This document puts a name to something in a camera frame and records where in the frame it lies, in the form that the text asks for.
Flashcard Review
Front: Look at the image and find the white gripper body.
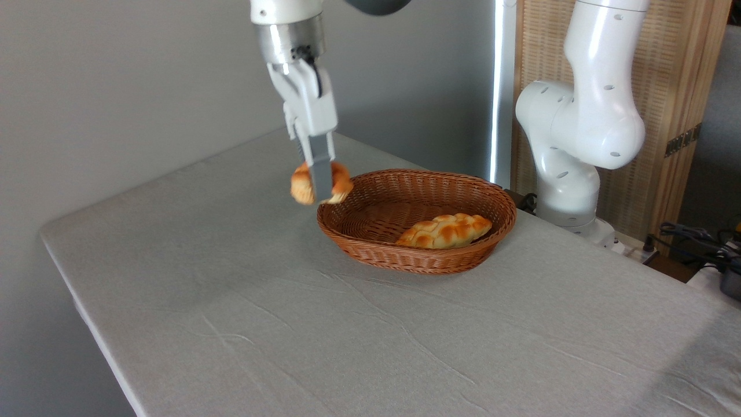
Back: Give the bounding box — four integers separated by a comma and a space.
266, 60, 339, 140

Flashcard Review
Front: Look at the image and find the round flower-shaped bread roll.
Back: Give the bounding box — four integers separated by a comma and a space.
289, 161, 355, 206

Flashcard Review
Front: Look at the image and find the long braided bread loaf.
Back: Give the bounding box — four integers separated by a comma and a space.
395, 213, 494, 251

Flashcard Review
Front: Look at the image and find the brown woven wicker basket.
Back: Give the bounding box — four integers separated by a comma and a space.
316, 169, 518, 276

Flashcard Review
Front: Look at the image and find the grey tablecloth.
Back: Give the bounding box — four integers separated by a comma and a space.
39, 129, 741, 417

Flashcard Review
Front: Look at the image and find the white vertical light pole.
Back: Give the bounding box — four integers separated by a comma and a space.
489, 0, 518, 189

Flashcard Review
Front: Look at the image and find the white power strip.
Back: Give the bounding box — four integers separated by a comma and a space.
611, 233, 662, 266

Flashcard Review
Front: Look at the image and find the dark metal screen hinge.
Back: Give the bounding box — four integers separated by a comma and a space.
664, 122, 703, 159

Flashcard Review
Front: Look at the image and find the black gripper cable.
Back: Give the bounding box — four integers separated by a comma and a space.
292, 45, 324, 97

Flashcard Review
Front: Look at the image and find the black cable bundle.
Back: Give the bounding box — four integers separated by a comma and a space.
659, 221, 741, 272

